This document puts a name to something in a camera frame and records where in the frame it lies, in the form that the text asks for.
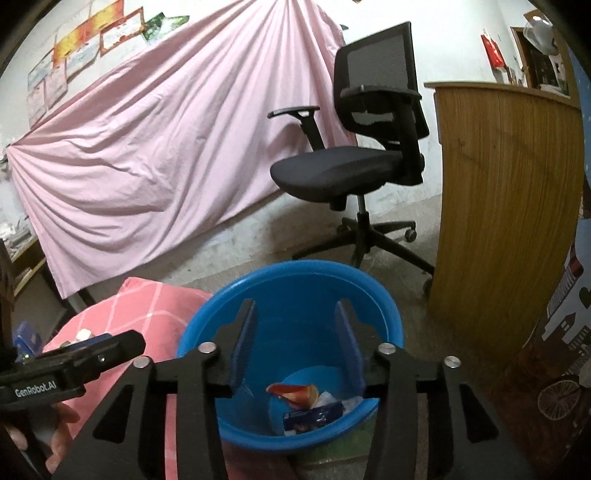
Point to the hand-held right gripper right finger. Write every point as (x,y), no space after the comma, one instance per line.
(346,350)

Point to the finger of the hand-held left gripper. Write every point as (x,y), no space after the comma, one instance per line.
(99,338)
(117,353)

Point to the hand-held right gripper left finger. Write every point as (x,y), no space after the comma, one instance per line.
(242,350)

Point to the white paper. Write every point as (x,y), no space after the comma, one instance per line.
(351,401)

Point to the red orange wrapper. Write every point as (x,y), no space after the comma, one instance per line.
(295,394)

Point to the blue plastic basin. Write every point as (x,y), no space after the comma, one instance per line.
(286,295)

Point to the dark blue snack wrapper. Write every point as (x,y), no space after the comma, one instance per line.
(309,417)

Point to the person's left hand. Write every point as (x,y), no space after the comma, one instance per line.
(67,424)

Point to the pink checked cloth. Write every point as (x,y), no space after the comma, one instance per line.
(138,314)

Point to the blue cardboard box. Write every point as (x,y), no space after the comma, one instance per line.
(25,337)

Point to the wooden shelf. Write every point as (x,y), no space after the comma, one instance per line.
(27,258)

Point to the pile of newspapers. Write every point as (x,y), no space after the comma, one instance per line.
(11,235)

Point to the black office chair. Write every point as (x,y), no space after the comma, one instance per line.
(337,166)

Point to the pink hanging sheet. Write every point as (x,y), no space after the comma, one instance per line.
(161,138)

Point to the wooden cabinet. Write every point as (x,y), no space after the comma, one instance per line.
(503,184)

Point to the green photo print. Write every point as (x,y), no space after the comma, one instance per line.
(156,26)
(178,22)

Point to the red hanging ornament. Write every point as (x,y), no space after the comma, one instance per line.
(493,50)

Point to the framed picture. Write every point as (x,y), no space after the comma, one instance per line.
(545,69)

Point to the clear plastic bag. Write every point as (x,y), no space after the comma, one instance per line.
(542,32)

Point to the group of wall certificates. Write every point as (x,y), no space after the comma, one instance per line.
(83,50)

